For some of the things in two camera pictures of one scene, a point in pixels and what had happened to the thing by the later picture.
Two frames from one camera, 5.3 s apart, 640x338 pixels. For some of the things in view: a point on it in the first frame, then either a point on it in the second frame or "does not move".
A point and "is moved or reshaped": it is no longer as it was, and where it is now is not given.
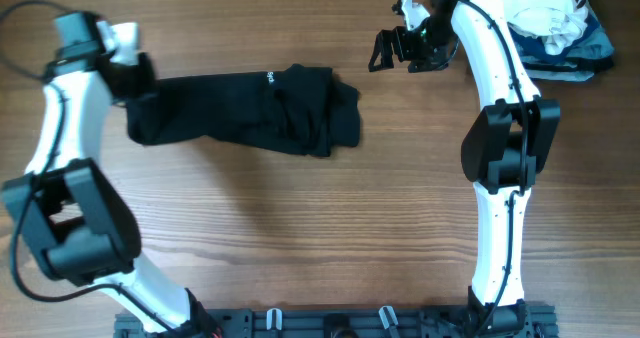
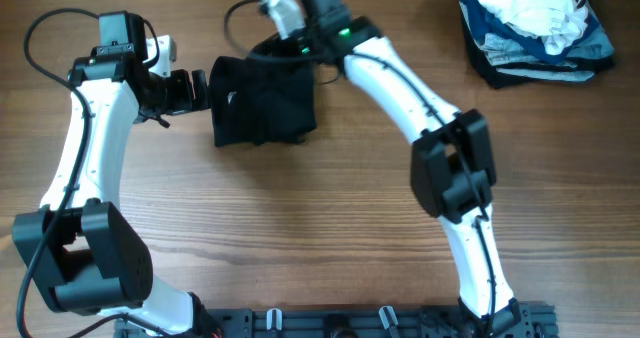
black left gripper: [140, 71] → [184, 100]
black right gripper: [403, 45] → [279, 48]
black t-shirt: [298, 109] is moved or reshaped
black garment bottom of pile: [581, 70] does not move
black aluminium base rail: [523, 321] does not move
